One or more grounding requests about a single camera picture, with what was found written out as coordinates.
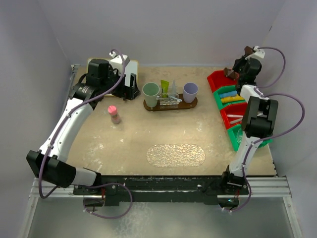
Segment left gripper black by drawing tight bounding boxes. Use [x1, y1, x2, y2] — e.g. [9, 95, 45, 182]
[101, 67, 140, 100]

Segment green plastic cup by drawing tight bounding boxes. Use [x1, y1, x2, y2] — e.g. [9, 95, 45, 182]
[142, 82, 160, 108]

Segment clear acrylic toothbrush holder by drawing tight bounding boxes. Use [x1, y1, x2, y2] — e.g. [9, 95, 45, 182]
[159, 100, 180, 109]

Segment white grey toothpaste tube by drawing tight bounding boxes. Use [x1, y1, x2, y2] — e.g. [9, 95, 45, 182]
[170, 80, 178, 98]

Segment grey toothbrush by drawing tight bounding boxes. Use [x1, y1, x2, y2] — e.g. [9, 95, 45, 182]
[157, 95, 182, 103]

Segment purple plastic cup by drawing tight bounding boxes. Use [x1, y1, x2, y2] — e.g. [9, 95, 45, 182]
[183, 82, 198, 103]

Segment clear jar brown lid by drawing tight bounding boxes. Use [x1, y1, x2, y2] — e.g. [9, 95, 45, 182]
[223, 46, 247, 80]

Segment clear plastic cup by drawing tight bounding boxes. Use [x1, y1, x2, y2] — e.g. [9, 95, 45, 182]
[236, 128, 243, 145]

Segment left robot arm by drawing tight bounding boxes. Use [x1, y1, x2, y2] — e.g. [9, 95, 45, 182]
[26, 56, 140, 194]

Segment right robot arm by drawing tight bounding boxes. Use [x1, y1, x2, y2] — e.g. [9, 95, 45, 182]
[220, 56, 278, 194]

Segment yellow toothpaste tube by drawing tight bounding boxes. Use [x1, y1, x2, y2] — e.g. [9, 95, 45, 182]
[220, 96, 244, 104]

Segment blue toothpaste tube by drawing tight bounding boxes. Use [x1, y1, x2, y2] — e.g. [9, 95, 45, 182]
[219, 91, 237, 99]

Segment dark wooden oval tray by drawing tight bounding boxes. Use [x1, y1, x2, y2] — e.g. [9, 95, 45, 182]
[143, 94, 198, 112]

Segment white toothbrush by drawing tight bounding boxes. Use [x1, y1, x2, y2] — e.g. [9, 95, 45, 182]
[227, 114, 243, 124]

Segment pink cap bottle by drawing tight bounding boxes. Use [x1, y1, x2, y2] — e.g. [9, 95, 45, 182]
[107, 105, 121, 124]

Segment red bin far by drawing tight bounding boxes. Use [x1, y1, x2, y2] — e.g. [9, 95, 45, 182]
[207, 70, 236, 93]

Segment green bin cups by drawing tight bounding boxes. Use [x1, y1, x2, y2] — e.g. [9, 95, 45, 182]
[227, 124, 241, 151]

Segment textured clear oval mat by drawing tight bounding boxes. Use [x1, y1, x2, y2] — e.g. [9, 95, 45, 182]
[146, 144, 206, 168]

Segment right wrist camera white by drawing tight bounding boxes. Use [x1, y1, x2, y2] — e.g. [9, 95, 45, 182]
[245, 46, 265, 60]

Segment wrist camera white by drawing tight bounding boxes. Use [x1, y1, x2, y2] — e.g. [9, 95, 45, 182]
[245, 46, 265, 60]
[109, 51, 130, 74]

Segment small whiteboard wooden frame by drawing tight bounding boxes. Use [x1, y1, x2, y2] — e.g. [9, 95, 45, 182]
[85, 58, 138, 96]

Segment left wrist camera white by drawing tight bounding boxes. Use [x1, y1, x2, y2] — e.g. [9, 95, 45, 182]
[109, 51, 130, 74]

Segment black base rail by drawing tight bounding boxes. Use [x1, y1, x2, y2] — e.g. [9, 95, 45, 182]
[73, 175, 249, 206]

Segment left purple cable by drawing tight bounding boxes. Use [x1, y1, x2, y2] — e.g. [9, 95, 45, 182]
[39, 49, 127, 199]

